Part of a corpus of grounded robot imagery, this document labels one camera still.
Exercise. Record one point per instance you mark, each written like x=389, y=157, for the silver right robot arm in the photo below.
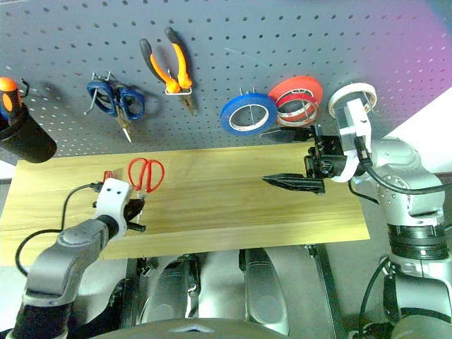
x=395, y=159

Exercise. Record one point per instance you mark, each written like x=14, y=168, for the grey perforated pegboard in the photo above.
x=282, y=46

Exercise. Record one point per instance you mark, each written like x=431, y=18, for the blue tape roll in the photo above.
x=227, y=114

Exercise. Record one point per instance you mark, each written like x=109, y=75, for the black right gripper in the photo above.
x=326, y=159

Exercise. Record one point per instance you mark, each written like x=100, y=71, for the red and white tape roll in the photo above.
x=289, y=118

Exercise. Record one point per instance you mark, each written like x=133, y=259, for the black cup hook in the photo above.
x=24, y=86

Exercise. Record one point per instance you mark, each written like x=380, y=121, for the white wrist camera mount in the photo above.
x=353, y=120
x=113, y=201

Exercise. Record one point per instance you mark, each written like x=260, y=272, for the metal pegboard hook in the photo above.
x=304, y=106
x=92, y=102
x=369, y=102
x=251, y=113

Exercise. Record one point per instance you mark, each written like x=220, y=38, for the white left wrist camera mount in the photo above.
x=113, y=201

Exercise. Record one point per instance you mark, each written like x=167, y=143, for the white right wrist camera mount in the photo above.
x=353, y=120

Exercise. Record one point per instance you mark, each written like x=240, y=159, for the grey rounded shell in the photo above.
x=265, y=293
x=169, y=293

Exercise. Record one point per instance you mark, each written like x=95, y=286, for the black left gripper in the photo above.
x=133, y=210

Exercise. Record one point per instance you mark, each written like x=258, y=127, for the orange and black screwdriver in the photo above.
x=8, y=99

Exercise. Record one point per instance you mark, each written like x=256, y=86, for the large red tape roll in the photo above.
x=293, y=86

